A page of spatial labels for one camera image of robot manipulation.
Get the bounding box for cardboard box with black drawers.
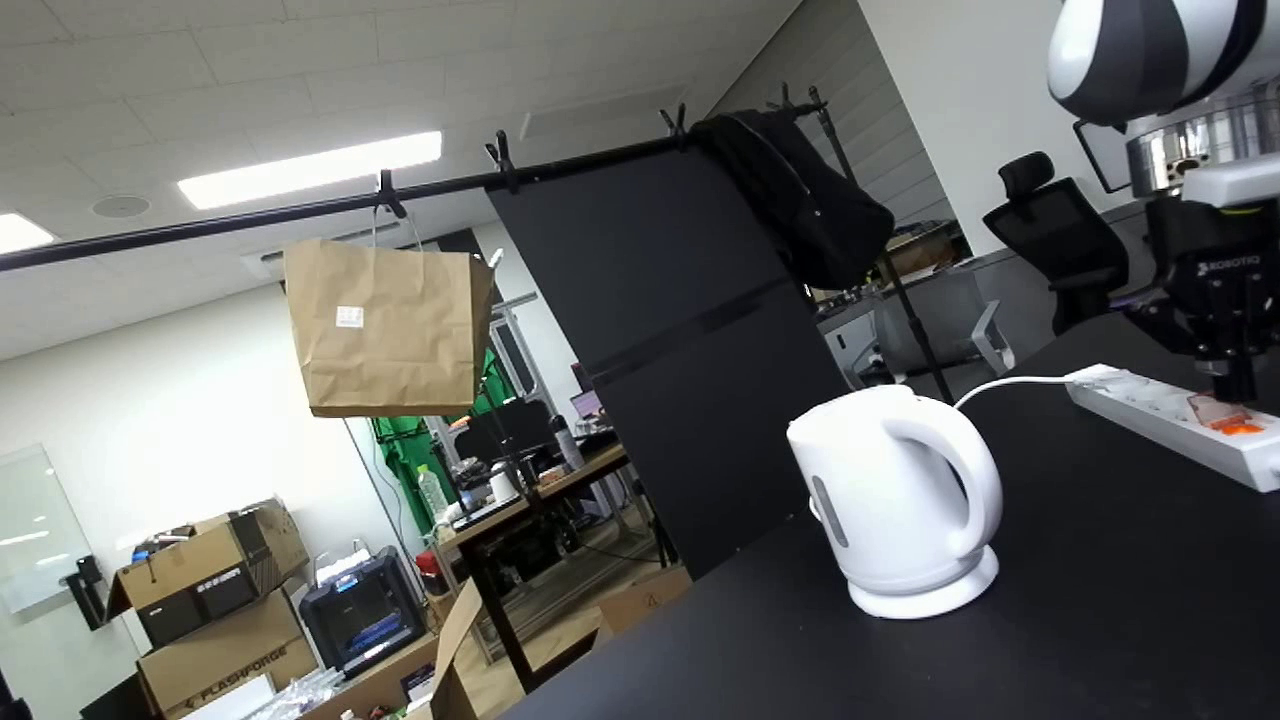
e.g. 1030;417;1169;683
115;498;311;652

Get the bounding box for black horizontal pole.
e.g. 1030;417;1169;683
0;98;833;276

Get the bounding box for brown paper bag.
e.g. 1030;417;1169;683
280;237;500;419

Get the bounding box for black hanging backpack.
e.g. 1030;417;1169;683
692;108;901;292

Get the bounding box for black backdrop board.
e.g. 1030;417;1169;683
485;137;851;584

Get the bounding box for long ceiling light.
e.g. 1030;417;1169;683
175;130;447;216
0;209;60;261

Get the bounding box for white power strip cable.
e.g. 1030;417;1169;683
951;370;1081;417

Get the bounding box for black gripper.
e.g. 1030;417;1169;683
1106;195;1280;409

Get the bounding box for black office chair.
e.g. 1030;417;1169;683
979;149;1134;337

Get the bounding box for white power strip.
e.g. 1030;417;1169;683
1060;360;1280;498

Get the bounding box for wooden desk black legs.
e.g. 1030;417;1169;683
435;440;671;695

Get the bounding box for white electric kettle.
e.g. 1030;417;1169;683
780;381;1008;623

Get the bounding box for green cloth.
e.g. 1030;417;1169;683
369;343;529;537

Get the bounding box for black spring clamp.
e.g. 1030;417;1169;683
656;99;695;151
479;130;524;194
370;170;410;225

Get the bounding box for plain cardboard box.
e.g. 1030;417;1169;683
134;587;318;720

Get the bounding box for whiteboard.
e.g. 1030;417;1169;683
0;443;86;623

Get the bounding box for small flat cardboard box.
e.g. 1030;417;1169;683
592;564;695;644

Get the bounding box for black backdrop stand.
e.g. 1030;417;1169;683
776;84;958;405

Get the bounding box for black 3D printer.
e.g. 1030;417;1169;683
295;554;431;682

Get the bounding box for open cardboard box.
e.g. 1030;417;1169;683
295;575;491;720

